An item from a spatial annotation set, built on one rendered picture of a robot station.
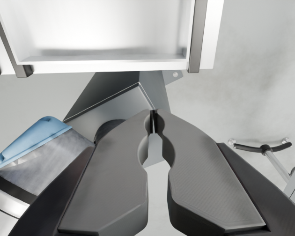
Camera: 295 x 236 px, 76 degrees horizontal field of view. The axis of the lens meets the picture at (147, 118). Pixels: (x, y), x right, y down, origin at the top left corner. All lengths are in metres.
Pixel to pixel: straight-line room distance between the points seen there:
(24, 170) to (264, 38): 1.34
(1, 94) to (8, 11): 1.33
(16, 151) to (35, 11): 0.20
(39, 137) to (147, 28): 0.23
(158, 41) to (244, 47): 1.07
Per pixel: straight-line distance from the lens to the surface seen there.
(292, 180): 1.48
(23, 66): 0.37
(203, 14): 0.31
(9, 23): 0.36
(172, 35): 0.33
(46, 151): 0.32
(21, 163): 0.33
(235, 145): 1.65
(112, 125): 0.48
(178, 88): 1.33
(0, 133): 1.89
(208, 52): 0.35
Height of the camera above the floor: 1.20
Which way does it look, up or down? 58 degrees down
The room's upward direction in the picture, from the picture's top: 179 degrees clockwise
